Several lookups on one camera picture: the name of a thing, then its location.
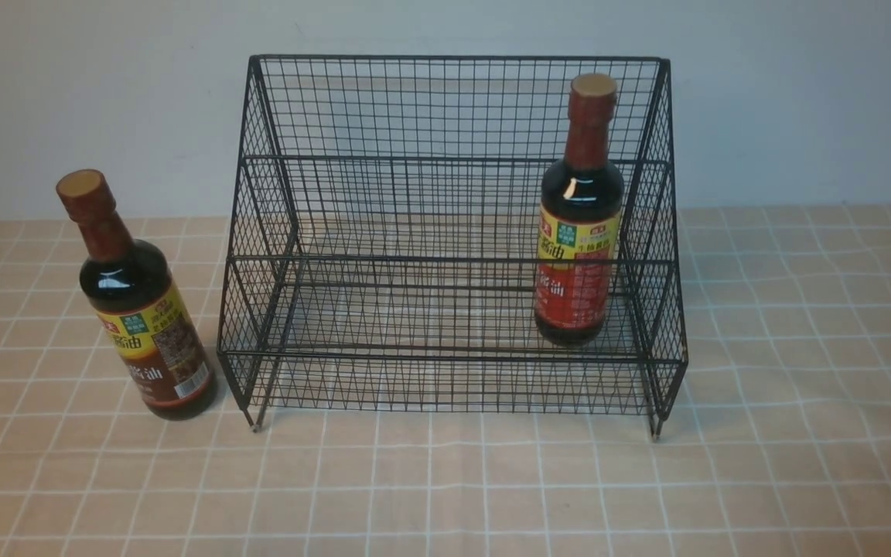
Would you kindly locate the soy sauce bottle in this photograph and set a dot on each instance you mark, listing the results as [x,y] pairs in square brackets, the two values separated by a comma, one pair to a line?
[581,202]
[129,285]

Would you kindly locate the black wire mesh shelf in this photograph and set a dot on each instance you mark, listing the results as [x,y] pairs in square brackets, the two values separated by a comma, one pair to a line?
[381,251]

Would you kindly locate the checkered beige tablecloth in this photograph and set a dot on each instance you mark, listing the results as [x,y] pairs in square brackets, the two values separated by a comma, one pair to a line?
[780,444]

